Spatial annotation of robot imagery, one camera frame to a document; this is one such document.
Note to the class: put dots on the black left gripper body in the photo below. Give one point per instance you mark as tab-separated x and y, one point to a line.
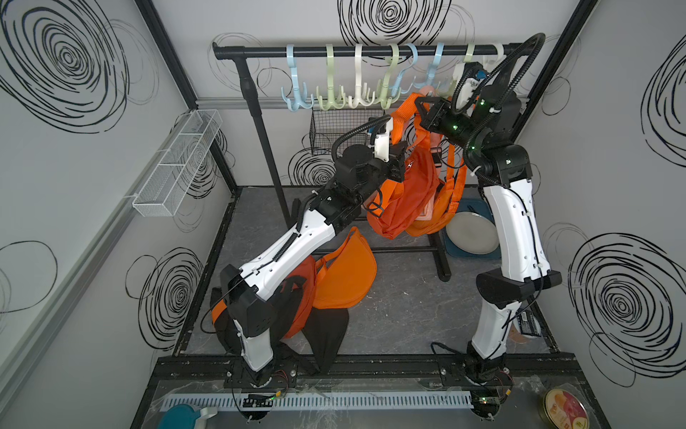
387	172

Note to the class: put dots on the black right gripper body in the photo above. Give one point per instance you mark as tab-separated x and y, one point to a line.
453	127

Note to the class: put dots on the orange crescent shoulder bag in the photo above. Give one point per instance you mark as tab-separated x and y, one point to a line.
444	202

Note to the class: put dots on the red-orange strap sling bag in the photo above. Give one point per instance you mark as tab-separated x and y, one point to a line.
292	302

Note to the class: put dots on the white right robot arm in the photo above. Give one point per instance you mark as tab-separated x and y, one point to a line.
504	174

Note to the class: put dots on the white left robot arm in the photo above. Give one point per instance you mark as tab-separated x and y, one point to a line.
248	290

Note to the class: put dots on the light green swivel hook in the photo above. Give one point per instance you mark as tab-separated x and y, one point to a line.
459	69

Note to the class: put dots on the light blue swivel hook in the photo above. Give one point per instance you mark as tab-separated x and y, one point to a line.
433	68

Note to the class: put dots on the white swivel hook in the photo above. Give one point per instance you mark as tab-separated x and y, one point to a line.
492	61

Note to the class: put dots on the left light green hook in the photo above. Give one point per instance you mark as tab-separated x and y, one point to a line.
335	96

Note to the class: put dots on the middle white hook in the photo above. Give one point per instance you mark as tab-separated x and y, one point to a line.
363	96

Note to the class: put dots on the leftmost light blue hook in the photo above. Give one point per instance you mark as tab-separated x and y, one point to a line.
300	97

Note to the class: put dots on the teal tray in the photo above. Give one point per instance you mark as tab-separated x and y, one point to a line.
473	205

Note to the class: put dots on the white plate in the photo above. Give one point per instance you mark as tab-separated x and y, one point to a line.
473	234

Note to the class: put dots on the dark grey clothes rack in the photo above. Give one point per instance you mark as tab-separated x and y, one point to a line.
239	55

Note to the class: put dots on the round printed tin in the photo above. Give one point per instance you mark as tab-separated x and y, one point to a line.
561	409

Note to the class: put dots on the teal round lid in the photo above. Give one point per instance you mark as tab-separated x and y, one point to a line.
187	416

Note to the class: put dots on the black wire basket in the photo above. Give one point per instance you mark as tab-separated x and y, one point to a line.
327	126

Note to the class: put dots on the black orange strap bag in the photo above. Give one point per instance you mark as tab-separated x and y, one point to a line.
324	330

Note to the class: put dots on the right black frame post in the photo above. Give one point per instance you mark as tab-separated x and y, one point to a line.
569	35

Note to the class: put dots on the aluminium wall rail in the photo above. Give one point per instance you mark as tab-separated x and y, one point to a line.
278	103

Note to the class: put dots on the white slotted cable duct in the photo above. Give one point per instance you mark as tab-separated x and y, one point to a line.
382	400

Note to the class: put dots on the white wire basket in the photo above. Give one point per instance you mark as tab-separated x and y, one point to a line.
184	169

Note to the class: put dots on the black corner frame post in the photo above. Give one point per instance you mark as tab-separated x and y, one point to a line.
165	46

